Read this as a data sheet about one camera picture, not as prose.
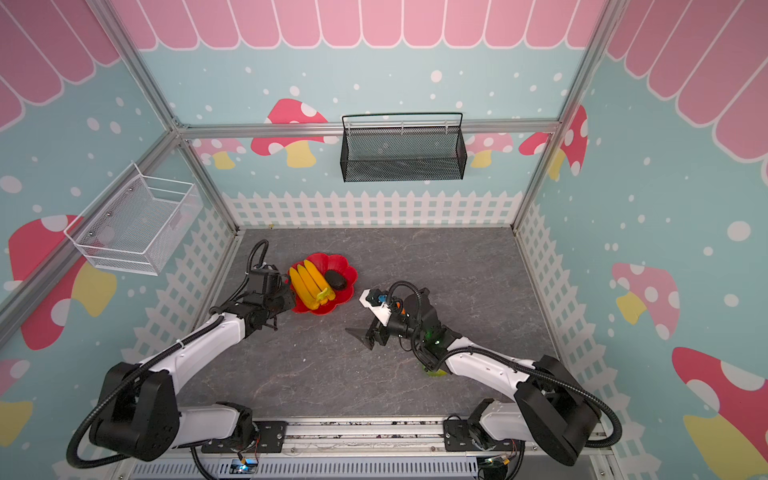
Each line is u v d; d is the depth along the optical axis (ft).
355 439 2.48
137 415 1.36
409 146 3.09
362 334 2.20
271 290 2.31
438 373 2.71
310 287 3.27
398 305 2.00
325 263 3.47
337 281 3.28
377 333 2.20
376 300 2.09
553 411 1.36
